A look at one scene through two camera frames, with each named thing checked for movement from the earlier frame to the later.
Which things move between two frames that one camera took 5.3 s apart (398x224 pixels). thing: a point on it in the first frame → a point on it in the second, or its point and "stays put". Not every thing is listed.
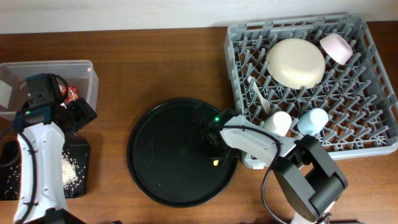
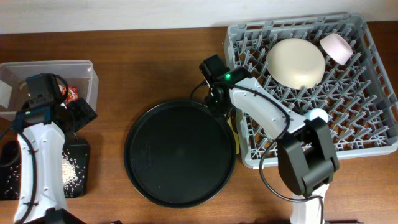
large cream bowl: [295, 63] stays put
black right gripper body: [212, 152] → [212, 104]
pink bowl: [336, 48] stays put
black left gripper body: [82, 114] stays put
